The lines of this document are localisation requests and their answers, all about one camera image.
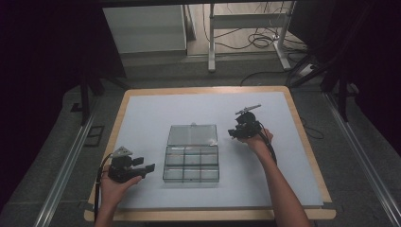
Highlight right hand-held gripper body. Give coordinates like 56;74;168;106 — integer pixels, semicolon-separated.
232;104;264;140

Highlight person's right hand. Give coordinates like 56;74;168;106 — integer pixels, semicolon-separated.
239;128;274;159

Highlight white desk frame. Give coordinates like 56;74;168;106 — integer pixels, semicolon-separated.
206;1;298;73

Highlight black floor plate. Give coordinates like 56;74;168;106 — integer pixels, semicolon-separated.
83;125;106;148

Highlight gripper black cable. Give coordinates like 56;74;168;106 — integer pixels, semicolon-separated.
258;131;278;166
93;152;113;222

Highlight metal floor rail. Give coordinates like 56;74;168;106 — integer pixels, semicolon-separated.
323;92;401;227
32;112;97;227

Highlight white table mat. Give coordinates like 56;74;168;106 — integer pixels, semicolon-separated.
93;91;325;211

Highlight thin black floor cable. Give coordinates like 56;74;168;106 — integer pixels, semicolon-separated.
299;116;325;141

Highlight person's left hand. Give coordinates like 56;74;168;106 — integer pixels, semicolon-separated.
99;171;143;207

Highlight clear plastic compartment box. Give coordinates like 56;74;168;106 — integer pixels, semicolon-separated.
162;122;221;184

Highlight wooden-edged table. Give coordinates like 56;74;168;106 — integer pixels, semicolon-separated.
83;85;337;222

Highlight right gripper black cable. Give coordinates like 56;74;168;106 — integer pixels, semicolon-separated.
258;131;278;166

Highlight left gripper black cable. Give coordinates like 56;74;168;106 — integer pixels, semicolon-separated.
93;152;113;222

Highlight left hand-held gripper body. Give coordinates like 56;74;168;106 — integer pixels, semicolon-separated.
108;146;148;184

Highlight white power strip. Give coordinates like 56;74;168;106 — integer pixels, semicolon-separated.
297;62;317;79

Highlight tangle of floor cables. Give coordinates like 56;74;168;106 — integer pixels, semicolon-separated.
201;1;309;55

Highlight white cabinet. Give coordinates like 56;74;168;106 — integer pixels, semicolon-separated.
102;4;189;59

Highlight black stand legs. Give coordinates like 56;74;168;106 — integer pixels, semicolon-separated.
70;71;131;127
288;53;352;123

